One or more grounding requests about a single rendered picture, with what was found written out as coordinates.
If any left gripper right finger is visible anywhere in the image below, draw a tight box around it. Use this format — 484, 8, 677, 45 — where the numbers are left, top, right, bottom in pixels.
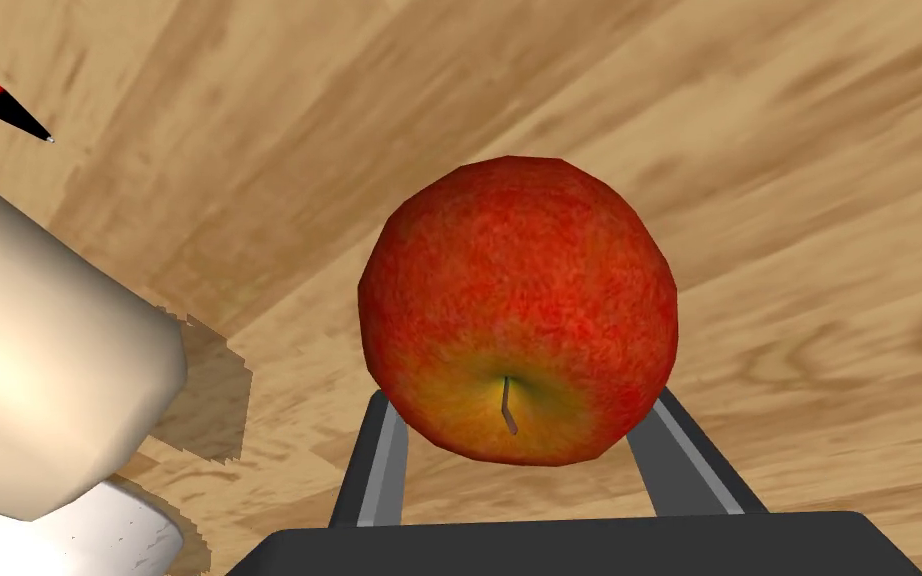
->
625, 387, 770, 518

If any red apple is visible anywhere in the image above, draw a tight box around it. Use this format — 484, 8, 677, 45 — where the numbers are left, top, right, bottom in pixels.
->
356, 155, 680, 468

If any cream mug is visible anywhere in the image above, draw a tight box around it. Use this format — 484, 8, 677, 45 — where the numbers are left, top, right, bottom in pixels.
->
0, 158, 190, 523

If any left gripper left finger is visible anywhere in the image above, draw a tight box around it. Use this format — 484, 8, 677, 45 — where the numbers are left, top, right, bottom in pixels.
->
328, 389, 410, 529

